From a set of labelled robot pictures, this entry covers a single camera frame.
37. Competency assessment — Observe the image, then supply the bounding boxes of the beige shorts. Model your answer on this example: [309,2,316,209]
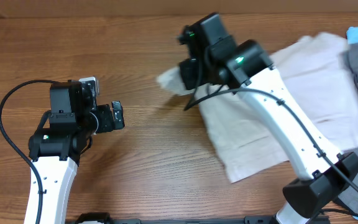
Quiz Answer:
[155,32,358,184]

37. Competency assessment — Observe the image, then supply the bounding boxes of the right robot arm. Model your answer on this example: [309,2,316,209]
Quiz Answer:
[178,12,358,223]

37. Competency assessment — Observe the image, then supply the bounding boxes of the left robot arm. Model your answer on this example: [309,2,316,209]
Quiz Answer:
[24,77,125,223]

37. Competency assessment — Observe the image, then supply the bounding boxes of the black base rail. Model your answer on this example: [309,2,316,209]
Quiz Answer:
[73,212,332,224]

